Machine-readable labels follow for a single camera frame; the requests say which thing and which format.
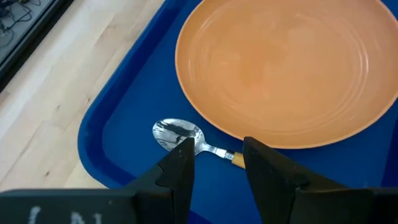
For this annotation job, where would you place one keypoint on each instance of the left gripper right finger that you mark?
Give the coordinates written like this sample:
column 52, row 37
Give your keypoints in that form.
column 270, row 186

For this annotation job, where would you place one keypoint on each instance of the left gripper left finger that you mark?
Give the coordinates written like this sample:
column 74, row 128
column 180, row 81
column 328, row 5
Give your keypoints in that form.
column 174, row 186

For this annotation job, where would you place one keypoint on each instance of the blue plastic tray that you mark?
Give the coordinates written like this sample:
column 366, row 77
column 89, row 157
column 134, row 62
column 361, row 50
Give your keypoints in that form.
column 149, row 109

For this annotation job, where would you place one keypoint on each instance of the orange plate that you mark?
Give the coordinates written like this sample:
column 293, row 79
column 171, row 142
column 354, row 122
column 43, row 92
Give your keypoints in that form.
column 280, row 77

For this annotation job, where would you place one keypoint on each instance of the black metal table frame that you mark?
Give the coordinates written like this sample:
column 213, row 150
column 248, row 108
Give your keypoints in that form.
column 31, row 40

